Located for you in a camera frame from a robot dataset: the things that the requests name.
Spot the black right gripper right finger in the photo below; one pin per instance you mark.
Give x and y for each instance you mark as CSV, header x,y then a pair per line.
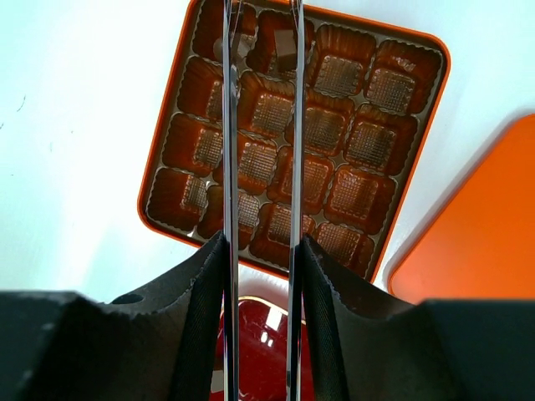
x,y
365,344

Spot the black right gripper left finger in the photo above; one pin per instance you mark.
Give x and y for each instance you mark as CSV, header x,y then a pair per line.
x,y
157,342

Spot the dark brown chocolate piece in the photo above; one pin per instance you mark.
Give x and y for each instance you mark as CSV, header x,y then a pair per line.
x,y
285,46

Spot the metal tongs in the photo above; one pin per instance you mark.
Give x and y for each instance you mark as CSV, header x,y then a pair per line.
x,y
230,19

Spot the orange chocolate box with tray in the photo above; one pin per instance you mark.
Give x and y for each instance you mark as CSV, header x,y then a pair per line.
x,y
372,90

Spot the red rectangular tray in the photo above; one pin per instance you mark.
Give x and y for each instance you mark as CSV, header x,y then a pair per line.
x,y
262,354

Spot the orange box lid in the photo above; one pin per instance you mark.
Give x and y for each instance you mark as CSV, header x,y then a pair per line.
x,y
481,245

